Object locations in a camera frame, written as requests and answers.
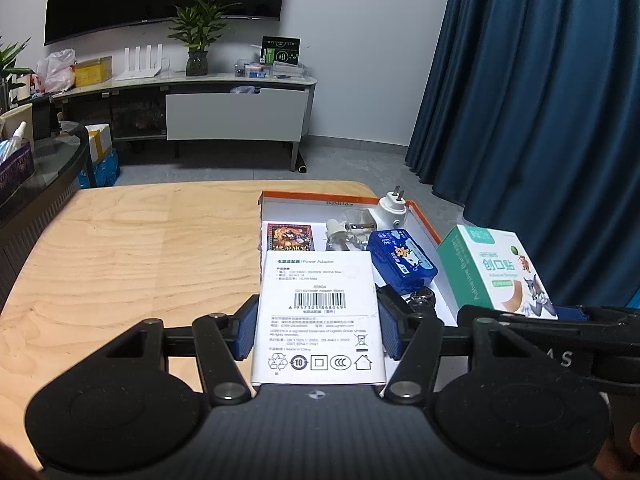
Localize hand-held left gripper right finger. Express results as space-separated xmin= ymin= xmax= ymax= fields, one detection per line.
xmin=375 ymin=285 xmax=535 ymax=406

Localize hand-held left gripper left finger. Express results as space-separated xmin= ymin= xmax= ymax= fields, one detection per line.
xmin=102 ymin=296 xmax=261 ymax=406

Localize teal bandage box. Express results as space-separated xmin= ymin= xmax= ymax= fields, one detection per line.
xmin=436 ymin=225 xmax=559 ymax=321

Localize blue cartoon print tin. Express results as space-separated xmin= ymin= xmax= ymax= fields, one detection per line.
xmin=367 ymin=229 xmax=440 ymax=294

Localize white adapter box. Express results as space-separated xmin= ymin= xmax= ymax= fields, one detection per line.
xmin=250 ymin=250 xmax=387 ymax=386

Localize colourful card box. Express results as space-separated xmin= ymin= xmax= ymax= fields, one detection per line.
xmin=267 ymin=222 xmax=314 ymax=253

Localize clear faceted bottle white cap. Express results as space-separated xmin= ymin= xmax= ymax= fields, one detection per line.
xmin=324 ymin=217 xmax=366 ymax=256

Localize white plug-in device amber bottle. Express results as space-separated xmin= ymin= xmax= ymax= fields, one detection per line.
xmin=375 ymin=185 xmax=410 ymax=231

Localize orange white cardboard box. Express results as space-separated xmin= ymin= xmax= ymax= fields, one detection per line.
xmin=258 ymin=190 xmax=459 ymax=329

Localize blue wrapped pack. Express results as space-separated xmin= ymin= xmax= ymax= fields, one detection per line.
xmin=75 ymin=147 xmax=122 ymax=189

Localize white grey tv cabinet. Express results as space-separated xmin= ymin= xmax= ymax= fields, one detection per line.
xmin=52 ymin=72 xmax=319 ymax=172

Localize blue curtain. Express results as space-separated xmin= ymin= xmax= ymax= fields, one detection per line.
xmin=404 ymin=0 xmax=640 ymax=311

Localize white yellow carton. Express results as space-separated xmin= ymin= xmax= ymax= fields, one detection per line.
xmin=85 ymin=122 xmax=114 ymax=161

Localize dark glass coffee table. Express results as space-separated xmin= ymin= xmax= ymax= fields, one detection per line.
xmin=0 ymin=120 xmax=91 ymax=306

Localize blue white small box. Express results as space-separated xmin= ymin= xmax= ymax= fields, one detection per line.
xmin=235 ymin=57 xmax=306 ymax=80

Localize purple decorated tin tray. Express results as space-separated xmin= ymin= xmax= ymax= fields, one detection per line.
xmin=0 ymin=142 xmax=36 ymax=207

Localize black green box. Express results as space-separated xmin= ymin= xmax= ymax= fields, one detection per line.
xmin=261 ymin=36 xmax=302 ymax=66

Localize white router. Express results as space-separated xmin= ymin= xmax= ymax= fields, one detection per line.
xmin=114 ymin=44 xmax=166 ymax=81

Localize potted plant dark pot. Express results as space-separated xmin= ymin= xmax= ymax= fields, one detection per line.
xmin=170 ymin=0 xmax=244 ymax=77

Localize yellow box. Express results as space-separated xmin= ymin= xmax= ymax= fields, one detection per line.
xmin=74 ymin=56 xmax=114 ymax=87

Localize white plastic bag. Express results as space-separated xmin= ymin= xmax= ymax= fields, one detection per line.
xmin=36 ymin=49 xmax=77 ymax=94

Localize large leafy potted plant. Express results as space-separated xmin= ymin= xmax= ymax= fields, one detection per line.
xmin=0 ymin=35 xmax=34 ymax=111

